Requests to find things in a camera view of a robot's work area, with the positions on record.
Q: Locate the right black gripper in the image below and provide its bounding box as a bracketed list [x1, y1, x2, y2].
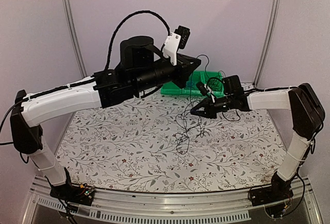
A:
[191, 94, 235, 118]

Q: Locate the black cable tangle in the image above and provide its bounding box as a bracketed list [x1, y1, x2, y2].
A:
[174, 54, 211, 154]

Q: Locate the thin black cable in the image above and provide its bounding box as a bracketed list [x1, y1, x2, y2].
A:
[206, 70, 225, 93]

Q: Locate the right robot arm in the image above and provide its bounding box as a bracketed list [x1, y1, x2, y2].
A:
[190, 75, 325, 204]

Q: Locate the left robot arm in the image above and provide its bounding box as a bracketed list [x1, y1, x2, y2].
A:
[4, 26, 201, 200]

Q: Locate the left green bin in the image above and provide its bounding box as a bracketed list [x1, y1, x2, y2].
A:
[160, 82, 182, 96]

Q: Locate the green bin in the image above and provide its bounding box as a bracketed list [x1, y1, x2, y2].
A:
[204, 71, 224, 97]
[181, 71, 205, 96]
[160, 82, 182, 96]

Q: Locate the middle green bin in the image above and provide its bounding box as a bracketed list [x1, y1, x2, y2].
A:
[181, 71, 205, 96]

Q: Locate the right green bin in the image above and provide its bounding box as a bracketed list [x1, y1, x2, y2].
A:
[204, 71, 224, 97]

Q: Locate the floral table mat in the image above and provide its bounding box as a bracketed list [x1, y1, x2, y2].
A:
[56, 93, 286, 193]

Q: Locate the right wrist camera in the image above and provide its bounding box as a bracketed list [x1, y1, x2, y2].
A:
[196, 82, 216, 102]

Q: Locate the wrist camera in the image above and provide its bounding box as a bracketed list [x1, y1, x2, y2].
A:
[196, 82, 216, 102]
[161, 26, 190, 66]

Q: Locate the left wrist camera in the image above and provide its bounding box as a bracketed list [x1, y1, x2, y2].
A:
[161, 26, 190, 66]

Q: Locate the front aluminium rail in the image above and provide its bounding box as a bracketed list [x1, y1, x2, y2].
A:
[23, 176, 324, 223]

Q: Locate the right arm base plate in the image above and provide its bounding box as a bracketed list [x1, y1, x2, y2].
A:
[247, 183, 293, 206]

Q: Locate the right aluminium post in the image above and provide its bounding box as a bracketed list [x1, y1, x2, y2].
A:
[253, 0, 281, 86]

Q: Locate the aluminium post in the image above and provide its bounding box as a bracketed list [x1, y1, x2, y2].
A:
[62, 0, 87, 78]
[253, 0, 281, 86]

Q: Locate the left aluminium post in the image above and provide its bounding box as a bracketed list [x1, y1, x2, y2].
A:
[62, 0, 87, 78]

